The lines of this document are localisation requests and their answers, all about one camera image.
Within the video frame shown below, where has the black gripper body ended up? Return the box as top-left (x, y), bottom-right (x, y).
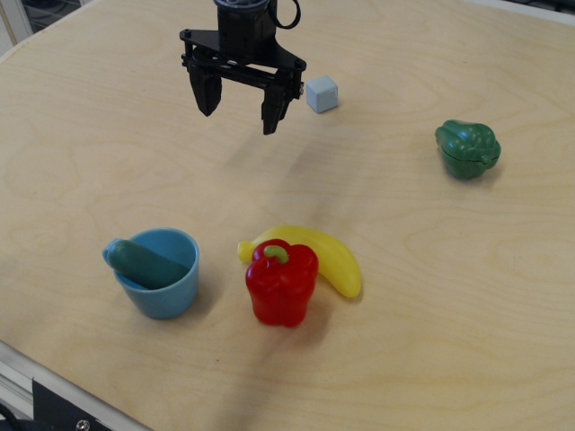
top-left (180, 1), bottom-right (306, 100)

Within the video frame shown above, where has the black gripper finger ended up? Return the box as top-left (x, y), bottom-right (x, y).
top-left (188, 62), bottom-right (222, 117)
top-left (261, 70), bottom-right (292, 135)

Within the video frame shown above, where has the dark green toy cucumber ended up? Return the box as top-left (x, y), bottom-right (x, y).
top-left (102, 239), bottom-right (190, 290)

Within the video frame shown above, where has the pale blue cube block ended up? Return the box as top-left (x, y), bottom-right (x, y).
top-left (305, 75), bottom-right (339, 113)

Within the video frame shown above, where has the yellow toy banana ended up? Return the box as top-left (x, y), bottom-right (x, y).
top-left (237, 225), bottom-right (362, 298)

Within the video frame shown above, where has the red toy bell pepper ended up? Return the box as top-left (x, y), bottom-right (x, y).
top-left (245, 239), bottom-right (319, 328)

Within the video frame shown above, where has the green toy bell pepper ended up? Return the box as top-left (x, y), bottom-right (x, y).
top-left (435, 119), bottom-right (501, 180)

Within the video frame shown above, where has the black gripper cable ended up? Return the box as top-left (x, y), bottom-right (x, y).
top-left (270, 0), bottom-right (303, 31)

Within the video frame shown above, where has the aluminium table frame rail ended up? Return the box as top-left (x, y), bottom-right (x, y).
top-left (1, 343), bottom-right (148, 430)

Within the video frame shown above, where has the black corner bracket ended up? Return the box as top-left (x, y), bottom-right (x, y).
top-left (31, 379), bottom-right (112, 430)

